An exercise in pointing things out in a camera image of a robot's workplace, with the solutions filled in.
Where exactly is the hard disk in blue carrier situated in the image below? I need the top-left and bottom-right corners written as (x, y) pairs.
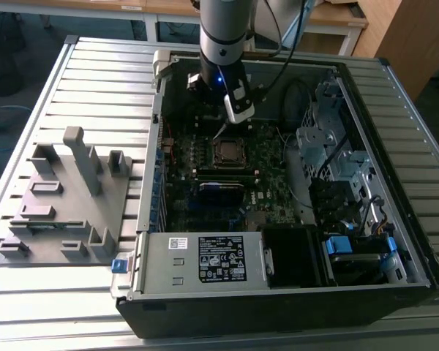
top-left (322, 235), bottom-right (387, 287)

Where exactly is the finned chipset heatsink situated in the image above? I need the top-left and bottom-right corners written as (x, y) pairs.
top-left (247, 211), bottom-right (269, 230)

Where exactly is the silver power supply unit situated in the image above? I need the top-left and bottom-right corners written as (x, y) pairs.
top-left (128, 230), bottom-right (276, 294)

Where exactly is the metal wire locking lever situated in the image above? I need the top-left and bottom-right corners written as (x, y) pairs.
top-left (211, 122), bottom-right (230, 140)

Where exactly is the red black twisted wire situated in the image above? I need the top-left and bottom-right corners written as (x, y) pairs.
top-left (165, 116), bottom-right (179, 165)

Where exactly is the grey case latch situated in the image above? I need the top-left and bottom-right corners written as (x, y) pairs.
top-left (151, 50), bottom-right (180, 90)

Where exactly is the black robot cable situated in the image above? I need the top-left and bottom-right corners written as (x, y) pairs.
top-left (255, 0), bottom-right (307, 94)

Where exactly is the green motherboard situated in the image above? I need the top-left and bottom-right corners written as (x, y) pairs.
top-left (160, 116), bottom-right (308, 233)

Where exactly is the metal CPU socket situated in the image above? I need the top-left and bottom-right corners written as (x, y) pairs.
top-left (210, 135), bottom-right (252, 171)

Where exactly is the black open PC case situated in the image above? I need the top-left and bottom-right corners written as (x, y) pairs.
top-left (113, 49), bottom-right (439, 339)

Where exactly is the silver disk bay cage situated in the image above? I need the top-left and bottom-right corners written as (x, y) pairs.
top-left (295, 82), bottom-right (376, 184)

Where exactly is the wooden cabinet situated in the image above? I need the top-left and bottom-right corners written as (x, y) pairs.
top-left (353, 0), bottom-right (439, 103)

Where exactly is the grey parts rack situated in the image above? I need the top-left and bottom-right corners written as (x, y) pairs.
top-left (0, 126), bottom-right (135, 266)

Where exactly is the metal frame socket cover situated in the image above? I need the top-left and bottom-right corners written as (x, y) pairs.
top-left (212, 137), bottom-right (249, 167)

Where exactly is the thick black cable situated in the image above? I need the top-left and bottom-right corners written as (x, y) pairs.
top-left (281, 78), bottom-right (313, 124)

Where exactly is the green RAM stick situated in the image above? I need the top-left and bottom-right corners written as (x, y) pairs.
top-left (197, 173), bottom-right (259, 184)
top-left (26, 222), bottom-right (69, 233)

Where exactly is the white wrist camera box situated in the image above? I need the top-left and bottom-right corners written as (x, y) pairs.
top-left (222, 84), bottom-right (257, 125)

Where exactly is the wooden desk white frame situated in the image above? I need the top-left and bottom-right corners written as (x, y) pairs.
top-left (0, 0), bottom-right (158, 43)
top-left (146, 0), bottom-right (369, 56)

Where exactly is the small expansion card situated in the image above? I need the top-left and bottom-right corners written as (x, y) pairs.
top-left (198, 181), bottom-right (247, 215)

